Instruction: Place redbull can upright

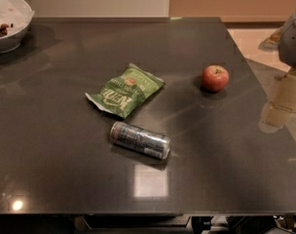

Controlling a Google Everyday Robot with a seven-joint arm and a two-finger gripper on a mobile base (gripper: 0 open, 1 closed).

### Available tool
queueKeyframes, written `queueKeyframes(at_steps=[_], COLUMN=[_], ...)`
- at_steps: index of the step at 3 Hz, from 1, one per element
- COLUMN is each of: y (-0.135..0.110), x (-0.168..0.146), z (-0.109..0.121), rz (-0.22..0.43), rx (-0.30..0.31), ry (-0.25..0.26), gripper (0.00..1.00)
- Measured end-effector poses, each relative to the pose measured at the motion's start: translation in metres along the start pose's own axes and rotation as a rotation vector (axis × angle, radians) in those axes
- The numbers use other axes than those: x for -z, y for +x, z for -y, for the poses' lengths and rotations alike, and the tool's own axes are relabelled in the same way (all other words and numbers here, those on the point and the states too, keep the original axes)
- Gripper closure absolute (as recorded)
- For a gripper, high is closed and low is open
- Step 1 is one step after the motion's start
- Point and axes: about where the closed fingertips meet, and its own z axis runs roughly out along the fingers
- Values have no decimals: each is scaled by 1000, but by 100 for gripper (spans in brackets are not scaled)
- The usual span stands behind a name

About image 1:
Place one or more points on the red snack in bowl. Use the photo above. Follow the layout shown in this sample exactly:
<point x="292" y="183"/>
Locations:
<point x="4" y="29"/>

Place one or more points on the red apple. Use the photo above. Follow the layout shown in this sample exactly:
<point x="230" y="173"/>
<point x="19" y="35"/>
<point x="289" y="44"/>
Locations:
<point x="215" y="78"/>

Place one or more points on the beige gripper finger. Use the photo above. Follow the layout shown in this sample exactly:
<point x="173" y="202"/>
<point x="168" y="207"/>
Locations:
<point x="273" y="118"/>
<point x="283" y="92"/>

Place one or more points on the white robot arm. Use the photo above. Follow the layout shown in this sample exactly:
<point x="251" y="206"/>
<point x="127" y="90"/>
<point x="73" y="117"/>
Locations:
<point x="287" y="44"/>

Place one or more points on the green kettle chips bag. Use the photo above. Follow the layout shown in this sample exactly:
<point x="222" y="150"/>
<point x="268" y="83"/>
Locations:
<point x="121" y="95"/>

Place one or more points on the white napkin in bowl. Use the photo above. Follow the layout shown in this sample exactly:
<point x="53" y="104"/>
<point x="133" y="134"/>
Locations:
<point x="9" y="14"/>

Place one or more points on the white bowl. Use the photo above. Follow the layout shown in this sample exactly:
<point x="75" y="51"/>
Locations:
<point x="15" y="35"/>

